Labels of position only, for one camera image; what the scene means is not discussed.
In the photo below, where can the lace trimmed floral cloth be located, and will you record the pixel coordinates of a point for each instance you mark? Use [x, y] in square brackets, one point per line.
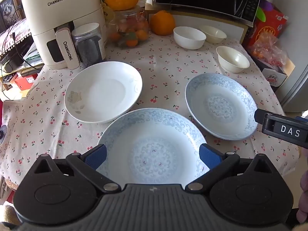
[16, 32]

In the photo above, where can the cream bowl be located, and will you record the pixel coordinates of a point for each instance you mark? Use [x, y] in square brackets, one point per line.
[232, 59]
[215, 35]

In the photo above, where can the white air fryer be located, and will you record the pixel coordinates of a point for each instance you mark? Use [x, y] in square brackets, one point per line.
[60, 9]

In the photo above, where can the white plate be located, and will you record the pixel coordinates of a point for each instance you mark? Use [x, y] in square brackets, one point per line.
[101, 93]

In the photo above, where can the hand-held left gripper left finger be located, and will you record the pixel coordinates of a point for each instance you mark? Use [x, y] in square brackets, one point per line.
[96, 156]

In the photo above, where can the red gift box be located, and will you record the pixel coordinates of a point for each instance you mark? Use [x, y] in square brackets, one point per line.
[272, 26]

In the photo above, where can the black flat device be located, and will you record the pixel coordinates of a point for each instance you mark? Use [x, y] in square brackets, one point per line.
[14, 55]

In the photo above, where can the person's right hand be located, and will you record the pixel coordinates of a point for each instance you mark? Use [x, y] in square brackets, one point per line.
[303, 197]

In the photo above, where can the wooden microwave stand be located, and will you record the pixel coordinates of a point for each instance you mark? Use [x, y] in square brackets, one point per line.
[204, 17]

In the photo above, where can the white carton box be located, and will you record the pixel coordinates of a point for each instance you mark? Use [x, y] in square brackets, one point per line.
[274, 75]

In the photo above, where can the plastic bag of oranges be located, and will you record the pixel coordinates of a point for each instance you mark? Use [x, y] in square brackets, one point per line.
[269, 49]

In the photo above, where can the framed cat picture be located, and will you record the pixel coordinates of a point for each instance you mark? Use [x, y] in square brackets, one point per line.
[8, 7]

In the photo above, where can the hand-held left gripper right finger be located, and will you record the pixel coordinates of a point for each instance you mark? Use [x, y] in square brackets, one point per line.
[209, 156]

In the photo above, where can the glass jar of small oranges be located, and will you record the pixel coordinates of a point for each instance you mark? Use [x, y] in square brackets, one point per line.
[130, 28]

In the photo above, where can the cherry print tablecloth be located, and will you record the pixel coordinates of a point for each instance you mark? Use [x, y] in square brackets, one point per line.
[163, 62]

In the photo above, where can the white refrigerator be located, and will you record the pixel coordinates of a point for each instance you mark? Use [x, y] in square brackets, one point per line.
[296, 89]

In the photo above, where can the white bowl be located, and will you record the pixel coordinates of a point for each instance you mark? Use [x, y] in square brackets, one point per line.
[189, 37]

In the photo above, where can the blue patterned plate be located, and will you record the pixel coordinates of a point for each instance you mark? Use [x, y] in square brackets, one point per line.
[221, 105]
[156, 134]

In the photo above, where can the small red box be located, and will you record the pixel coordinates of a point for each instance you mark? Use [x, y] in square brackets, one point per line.
[25, 80]

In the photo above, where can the plastic jar with dark contents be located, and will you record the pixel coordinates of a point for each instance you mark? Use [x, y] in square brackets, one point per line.
[87, 48]

